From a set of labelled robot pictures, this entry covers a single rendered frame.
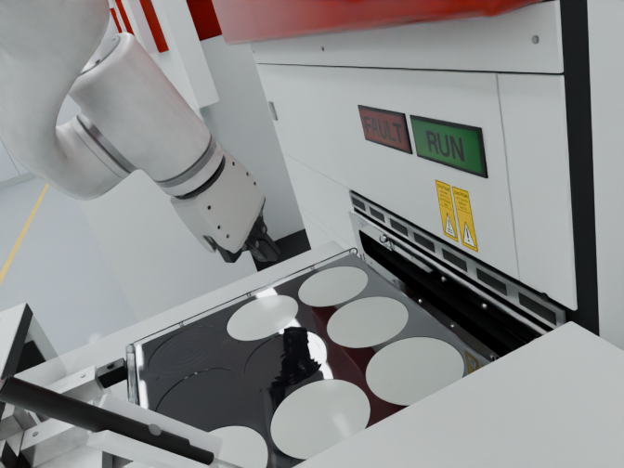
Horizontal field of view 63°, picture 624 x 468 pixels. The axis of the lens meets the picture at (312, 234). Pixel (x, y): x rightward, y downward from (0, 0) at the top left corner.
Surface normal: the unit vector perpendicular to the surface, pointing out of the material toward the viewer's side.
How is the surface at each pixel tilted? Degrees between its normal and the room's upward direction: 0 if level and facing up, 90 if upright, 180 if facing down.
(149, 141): 110
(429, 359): 0
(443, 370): 0
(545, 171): 90
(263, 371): 0
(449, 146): 90
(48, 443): 90
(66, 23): 129
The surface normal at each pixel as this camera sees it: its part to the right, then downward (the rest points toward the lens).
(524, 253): -0.90, 0.37
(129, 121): 0.30, 0.61
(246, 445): -0.26, -0.88
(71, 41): 0.66, 0.70
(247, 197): 0.88, 0.00
